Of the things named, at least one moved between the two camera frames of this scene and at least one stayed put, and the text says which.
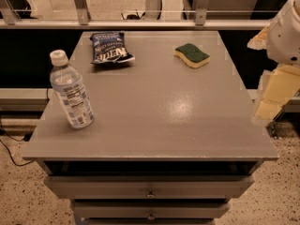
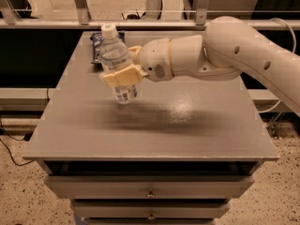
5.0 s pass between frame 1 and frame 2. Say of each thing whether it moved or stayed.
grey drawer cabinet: stayed
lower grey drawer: stayed
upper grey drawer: stayed
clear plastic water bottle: moved
